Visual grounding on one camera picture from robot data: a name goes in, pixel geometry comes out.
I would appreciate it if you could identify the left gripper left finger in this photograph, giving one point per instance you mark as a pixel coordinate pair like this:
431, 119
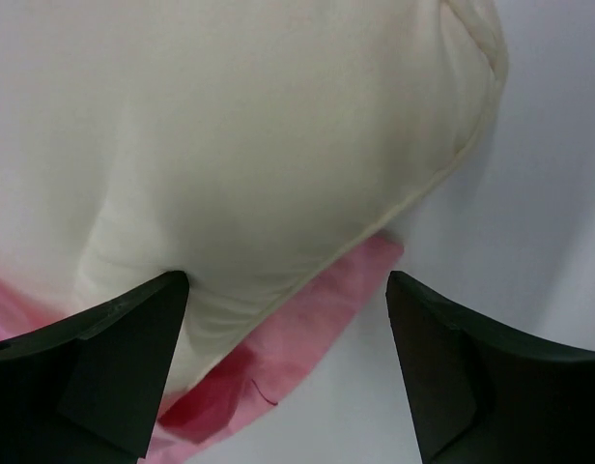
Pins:
87, 389

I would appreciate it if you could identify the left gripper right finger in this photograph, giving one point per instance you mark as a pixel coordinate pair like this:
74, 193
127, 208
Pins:
483, 392

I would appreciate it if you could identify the cream pillow with bear print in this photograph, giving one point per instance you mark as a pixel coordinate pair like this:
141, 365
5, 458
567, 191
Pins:
249, 144

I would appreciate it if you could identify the pink pillowcase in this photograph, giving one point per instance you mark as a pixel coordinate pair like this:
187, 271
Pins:
274, 358

